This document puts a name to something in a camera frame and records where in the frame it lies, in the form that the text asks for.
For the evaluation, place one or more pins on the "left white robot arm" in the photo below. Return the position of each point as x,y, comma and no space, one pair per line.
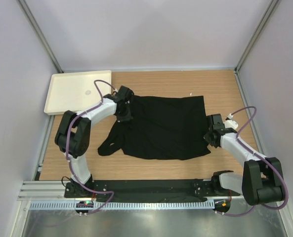
73,134

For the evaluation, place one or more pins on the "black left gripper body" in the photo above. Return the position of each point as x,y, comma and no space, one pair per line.
126,108

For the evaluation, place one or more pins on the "aluminium rail front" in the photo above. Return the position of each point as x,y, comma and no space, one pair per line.
41,190

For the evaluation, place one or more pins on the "white plastic tray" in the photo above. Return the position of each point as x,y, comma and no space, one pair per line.
76,91

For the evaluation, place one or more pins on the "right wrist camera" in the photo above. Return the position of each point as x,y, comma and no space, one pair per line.
230,123

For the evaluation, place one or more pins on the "slotted cable duct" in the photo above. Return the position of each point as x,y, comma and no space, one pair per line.
87,205

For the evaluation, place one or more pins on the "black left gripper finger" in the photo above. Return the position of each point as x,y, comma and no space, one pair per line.
129,98
124,117

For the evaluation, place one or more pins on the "left aluminium frame post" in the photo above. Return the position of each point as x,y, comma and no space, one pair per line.
39,34

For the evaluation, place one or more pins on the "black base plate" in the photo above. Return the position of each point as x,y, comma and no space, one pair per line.
159,191

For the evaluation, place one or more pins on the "black tank top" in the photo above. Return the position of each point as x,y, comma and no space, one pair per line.
161,128

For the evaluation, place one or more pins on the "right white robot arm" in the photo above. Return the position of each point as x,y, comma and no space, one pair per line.
262,179

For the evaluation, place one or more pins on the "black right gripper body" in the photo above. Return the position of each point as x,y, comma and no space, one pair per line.
207,137

